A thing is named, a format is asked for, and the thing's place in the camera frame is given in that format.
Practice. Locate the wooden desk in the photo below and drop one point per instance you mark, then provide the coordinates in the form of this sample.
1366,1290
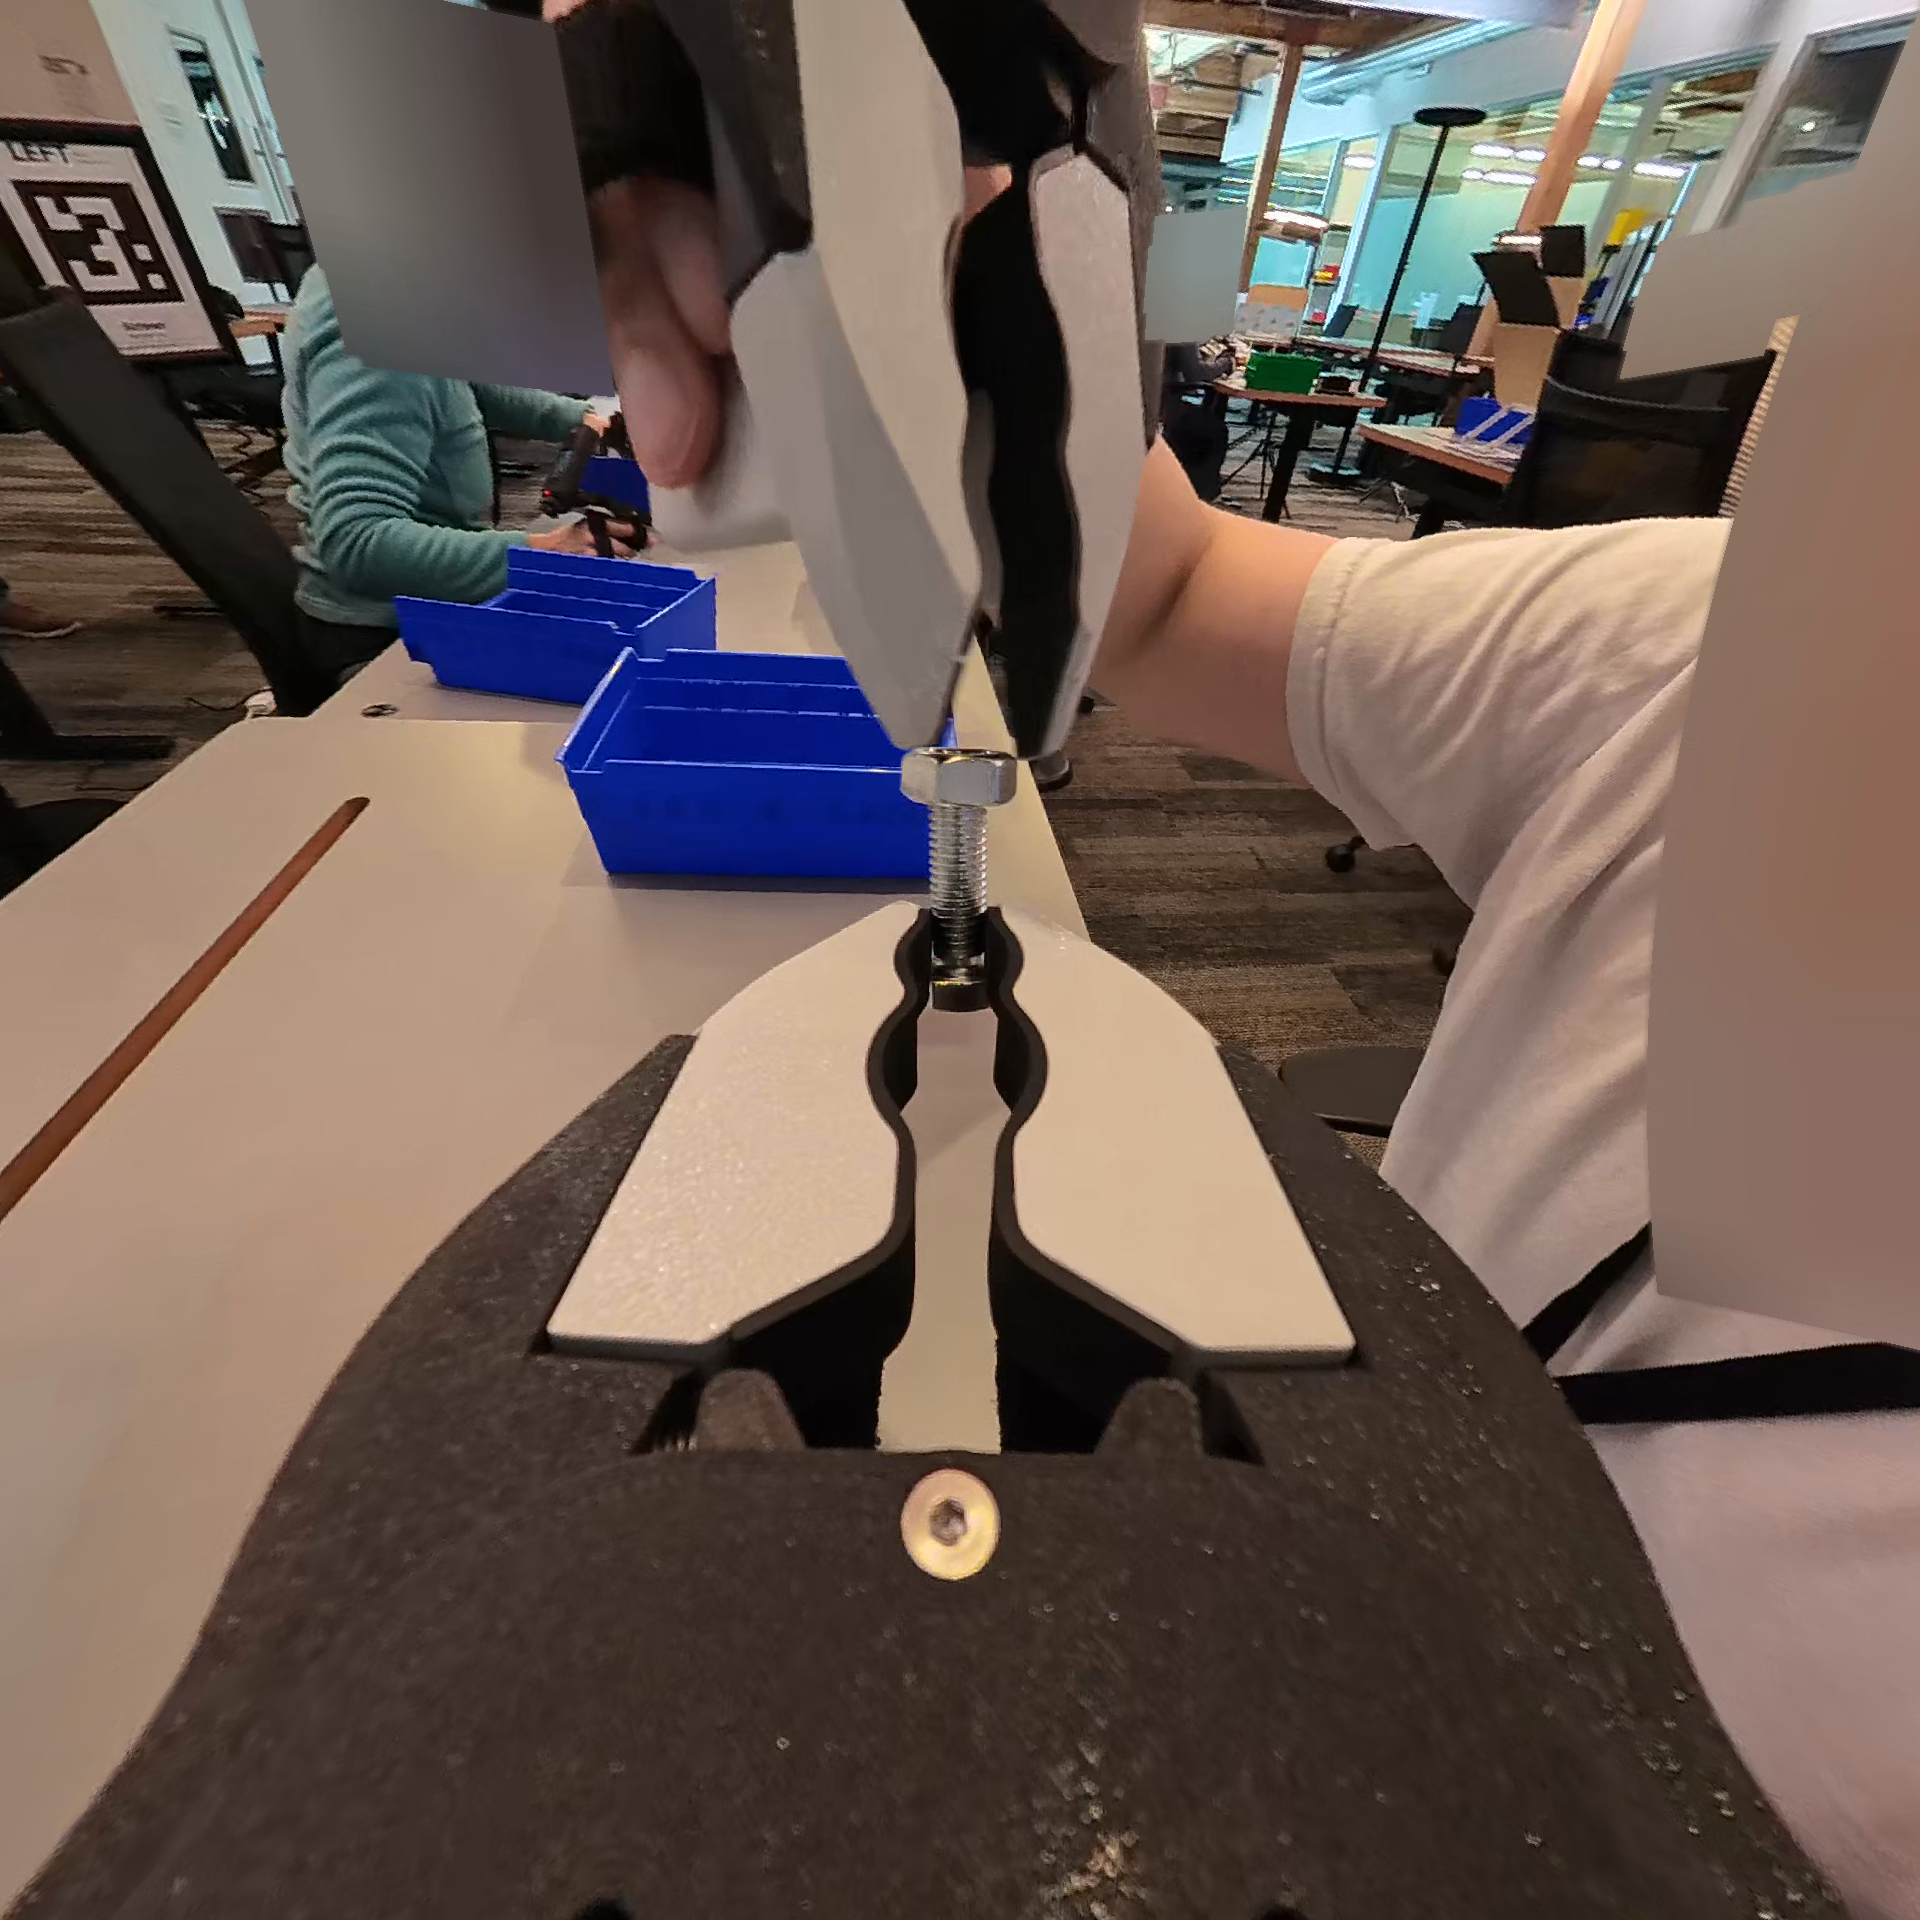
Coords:
1308,417

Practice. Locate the black mesh chair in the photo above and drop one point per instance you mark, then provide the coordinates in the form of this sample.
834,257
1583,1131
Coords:
1637,451

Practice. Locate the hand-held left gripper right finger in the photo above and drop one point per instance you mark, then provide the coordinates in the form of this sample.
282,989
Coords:
1188,1200

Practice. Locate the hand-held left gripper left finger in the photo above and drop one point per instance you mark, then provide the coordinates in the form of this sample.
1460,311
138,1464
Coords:
737,1200

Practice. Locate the green box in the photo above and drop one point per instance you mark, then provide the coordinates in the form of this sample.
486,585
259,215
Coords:
1281,374

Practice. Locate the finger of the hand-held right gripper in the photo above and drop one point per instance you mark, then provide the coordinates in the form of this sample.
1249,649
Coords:
871,389
1088,389

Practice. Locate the person's right forearm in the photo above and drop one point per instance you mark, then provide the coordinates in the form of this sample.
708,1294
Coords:
1232,632

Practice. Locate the black white marker sign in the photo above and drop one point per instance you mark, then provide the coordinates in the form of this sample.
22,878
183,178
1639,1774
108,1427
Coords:
106,240

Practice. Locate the person's right hand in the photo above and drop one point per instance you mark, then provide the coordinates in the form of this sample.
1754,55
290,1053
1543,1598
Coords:
661,330

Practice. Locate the blue plastic bin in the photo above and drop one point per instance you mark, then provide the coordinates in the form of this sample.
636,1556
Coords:
751,783
555,632

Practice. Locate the silver hex bolt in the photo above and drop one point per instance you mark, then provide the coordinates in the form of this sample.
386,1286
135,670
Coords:
962,828

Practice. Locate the black office chair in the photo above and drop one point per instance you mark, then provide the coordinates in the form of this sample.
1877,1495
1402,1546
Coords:
135,481

